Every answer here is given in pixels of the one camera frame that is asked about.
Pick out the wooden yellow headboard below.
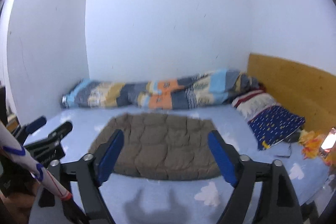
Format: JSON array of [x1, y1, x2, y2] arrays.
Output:
[[247, 53, 336, 132]]

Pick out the light blue cloud bedsheet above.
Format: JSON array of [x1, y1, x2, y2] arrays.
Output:
[[27, 105, 329, 223]]

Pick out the yellow orange plush toy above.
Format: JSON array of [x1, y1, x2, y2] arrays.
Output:
[[298, 130, 335, 166]]

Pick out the olive green quilted hooded jacket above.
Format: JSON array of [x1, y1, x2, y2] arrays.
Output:
[[89, 113, 221, 181]]

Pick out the white sleeve with blue stripes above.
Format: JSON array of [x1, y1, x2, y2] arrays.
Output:
[[1, 123, 72, 201]]

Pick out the glowing smartphone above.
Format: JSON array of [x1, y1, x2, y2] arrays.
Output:
[[319, 127, 336, 158]]

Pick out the navy starry pillow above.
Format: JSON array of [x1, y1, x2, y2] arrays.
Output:
[[231, 89, 305, 151]]

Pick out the patchwork blue yellow quilt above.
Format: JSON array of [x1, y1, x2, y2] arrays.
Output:
[[61, 69, 260, 110]]

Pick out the black eyeglasses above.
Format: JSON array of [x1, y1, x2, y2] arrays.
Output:
[[274, 130, 301, 159]]

